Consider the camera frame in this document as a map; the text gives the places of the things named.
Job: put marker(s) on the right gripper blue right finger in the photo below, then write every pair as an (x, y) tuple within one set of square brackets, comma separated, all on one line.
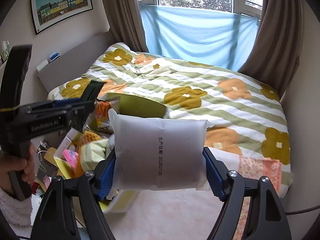
[(216, 173)]

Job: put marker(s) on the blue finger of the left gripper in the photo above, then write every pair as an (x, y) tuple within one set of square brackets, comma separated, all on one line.
[(92, 91)]

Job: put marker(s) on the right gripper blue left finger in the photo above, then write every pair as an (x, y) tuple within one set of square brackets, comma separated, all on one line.
[(104, 176)]

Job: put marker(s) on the white pillow snack pack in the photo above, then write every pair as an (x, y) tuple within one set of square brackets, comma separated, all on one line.
[(158, 154)]

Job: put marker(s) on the orange fries snack bag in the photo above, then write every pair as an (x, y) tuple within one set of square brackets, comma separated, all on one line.
[(101, 113)]

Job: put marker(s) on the left hand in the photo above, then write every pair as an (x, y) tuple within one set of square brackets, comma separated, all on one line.
[(10, 163)]

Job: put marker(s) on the grey headboard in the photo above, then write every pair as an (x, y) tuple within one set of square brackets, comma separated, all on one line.
[(75, 62)]

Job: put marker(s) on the orange patterned snack bag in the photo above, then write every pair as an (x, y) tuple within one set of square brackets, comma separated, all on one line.
[(85, 138)]

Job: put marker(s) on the pink snack bag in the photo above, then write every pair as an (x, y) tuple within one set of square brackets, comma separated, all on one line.
[(71, 157)]

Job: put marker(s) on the blue white item on headboard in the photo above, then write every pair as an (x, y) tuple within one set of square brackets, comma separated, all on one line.
[(53, 56)]

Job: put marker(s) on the floral striped quilt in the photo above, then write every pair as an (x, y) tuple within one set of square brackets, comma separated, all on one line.
[(247, 116)]

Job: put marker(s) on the framed houses picture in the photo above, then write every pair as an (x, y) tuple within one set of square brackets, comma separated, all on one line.
[(46, 13)]

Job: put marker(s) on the brown left curtain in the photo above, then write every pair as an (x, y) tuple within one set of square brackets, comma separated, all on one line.
[(126, 23)]

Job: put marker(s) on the brown curtain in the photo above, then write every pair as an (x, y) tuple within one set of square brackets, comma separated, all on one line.
[(126, 23), (274, 58)]

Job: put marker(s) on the brown right curtain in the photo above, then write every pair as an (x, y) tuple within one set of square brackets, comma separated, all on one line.
[(274, 58)]

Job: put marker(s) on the light blue window cloth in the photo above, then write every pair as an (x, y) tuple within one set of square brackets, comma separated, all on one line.
[(222, 39)]

